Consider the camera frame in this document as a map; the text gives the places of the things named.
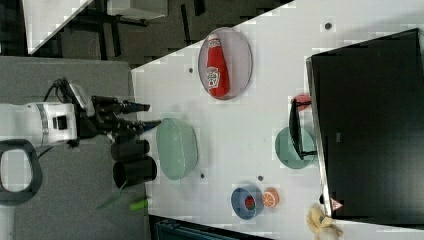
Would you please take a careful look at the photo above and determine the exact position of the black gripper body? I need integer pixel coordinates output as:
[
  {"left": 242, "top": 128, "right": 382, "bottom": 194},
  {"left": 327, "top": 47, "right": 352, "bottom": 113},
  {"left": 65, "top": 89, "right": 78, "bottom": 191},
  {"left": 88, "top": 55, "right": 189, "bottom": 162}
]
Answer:
[{"left": 77, "top": 96, "right": 126, "bottom": 139}]

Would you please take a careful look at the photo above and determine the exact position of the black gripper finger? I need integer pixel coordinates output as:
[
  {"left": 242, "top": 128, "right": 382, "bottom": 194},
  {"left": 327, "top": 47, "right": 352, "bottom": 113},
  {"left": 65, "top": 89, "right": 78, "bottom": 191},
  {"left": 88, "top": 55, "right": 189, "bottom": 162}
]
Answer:
[
  {"left": 118, "top": 120, "right": 161, "bottom": 135},
  {"left": 118, "top": 101, "right": 150, "bottom": 114}
]

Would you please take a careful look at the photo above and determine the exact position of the green plastic strainer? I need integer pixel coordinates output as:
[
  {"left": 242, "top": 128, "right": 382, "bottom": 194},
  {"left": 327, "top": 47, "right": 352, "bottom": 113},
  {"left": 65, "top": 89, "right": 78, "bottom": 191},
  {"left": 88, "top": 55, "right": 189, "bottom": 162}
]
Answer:
[{"left": 156, "top": 118, "right": 198, "bottom": 181}]

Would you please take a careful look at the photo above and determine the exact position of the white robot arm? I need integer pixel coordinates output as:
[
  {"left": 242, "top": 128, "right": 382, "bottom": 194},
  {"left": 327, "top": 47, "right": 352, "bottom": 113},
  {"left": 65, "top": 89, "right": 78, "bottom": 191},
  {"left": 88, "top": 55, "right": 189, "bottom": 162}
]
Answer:
[{"left": 1, "top": 96, "right": 160, "bottom": 240}]

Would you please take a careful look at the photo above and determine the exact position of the upper black cylinder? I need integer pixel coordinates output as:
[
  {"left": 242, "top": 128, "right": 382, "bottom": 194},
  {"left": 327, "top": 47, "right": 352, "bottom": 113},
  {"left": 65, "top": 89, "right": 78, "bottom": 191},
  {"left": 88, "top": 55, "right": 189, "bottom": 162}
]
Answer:
[{"left": 111, "top": 140, "right": 150, "bottom": 162}]

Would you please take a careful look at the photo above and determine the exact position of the green marker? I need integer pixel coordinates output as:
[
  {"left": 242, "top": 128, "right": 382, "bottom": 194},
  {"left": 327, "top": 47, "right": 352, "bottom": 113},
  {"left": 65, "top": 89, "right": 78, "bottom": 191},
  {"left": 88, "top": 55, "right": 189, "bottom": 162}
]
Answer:
[{"left": 129, "top": 199, "right": 149, "bottom": 211}]

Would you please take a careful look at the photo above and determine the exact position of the red ketchup bottle toy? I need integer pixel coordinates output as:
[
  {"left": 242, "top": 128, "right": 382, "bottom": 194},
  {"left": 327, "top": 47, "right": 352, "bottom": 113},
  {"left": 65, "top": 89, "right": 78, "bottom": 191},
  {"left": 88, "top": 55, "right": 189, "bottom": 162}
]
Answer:
[{"left": 206, "top": 34, "right": 230, "bottom": 98}]

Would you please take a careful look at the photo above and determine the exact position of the teal crate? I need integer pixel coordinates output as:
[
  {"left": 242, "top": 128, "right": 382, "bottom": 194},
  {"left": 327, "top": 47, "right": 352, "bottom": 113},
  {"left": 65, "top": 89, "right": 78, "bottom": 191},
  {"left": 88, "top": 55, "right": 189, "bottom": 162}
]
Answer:
[{"left": 155, "top": 221, "right": 237, "bottom": 240}]

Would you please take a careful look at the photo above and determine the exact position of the grey oval plate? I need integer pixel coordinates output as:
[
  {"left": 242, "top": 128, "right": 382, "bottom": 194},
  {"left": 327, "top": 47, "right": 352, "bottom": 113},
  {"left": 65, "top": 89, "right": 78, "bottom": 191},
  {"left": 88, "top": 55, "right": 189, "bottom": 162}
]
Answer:
[{"left": 198, "top": 27, "right": 253, "bottom": 100}]

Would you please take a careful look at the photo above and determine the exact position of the blue bowl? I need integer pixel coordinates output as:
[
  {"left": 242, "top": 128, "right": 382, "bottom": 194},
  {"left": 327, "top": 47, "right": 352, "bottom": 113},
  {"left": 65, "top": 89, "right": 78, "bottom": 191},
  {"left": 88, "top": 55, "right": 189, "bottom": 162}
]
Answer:
[{"left": 231, "top": 185, "right": 264, "bottom": 220}]

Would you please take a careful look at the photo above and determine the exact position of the red toy in bowl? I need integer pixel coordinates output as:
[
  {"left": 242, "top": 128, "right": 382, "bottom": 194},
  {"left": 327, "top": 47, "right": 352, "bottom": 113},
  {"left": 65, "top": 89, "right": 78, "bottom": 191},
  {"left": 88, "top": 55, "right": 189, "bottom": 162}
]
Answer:
[{"left": 245, "top": 196, "right": 255, "bottom": 211}]

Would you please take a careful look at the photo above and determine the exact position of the orange slice toy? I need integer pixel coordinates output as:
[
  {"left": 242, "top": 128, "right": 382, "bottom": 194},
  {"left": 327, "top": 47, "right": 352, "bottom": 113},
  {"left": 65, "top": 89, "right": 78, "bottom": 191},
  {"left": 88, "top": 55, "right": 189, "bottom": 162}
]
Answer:
[{"left": 262, "top": 187, "right": 280, "bottom": 208}]

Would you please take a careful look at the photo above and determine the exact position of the green round plate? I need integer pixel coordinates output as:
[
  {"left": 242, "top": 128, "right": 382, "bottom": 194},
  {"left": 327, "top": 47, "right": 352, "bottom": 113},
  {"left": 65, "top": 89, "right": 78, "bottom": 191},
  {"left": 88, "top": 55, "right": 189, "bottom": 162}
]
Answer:
[{"left": 274, "top": 127, "right": 316, "bottom": 169}]

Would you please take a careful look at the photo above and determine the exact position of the red round object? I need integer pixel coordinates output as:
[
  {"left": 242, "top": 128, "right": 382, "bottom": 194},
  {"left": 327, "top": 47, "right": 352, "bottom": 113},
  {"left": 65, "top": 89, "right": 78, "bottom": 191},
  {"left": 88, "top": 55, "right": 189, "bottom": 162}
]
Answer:
[{"left": 293, "top": 94, "right": 311, "bottom": 111}]

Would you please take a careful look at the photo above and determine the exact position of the yellow plush toy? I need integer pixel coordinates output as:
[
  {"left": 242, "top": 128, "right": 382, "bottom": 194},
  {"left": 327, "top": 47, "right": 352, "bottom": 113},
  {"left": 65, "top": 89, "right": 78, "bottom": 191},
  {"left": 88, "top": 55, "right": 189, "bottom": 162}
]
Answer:
[{"left": 306, "top": 204, "right": 343, "bottom": 240}]

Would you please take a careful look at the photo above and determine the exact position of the large black box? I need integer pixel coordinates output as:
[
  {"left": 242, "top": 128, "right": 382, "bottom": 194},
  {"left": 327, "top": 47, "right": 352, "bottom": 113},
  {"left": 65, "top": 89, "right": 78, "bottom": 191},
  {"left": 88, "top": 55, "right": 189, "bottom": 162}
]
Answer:
[{"left": 307, "top": 29, "right": 424, "bottom": 228}]

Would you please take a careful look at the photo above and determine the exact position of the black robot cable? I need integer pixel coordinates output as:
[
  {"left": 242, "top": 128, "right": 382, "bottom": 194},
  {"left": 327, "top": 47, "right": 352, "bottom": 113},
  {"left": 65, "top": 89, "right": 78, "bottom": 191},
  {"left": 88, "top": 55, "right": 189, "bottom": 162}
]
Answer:
[{"left": 37, "top": 78, "right": 73, "bottom": 159}]

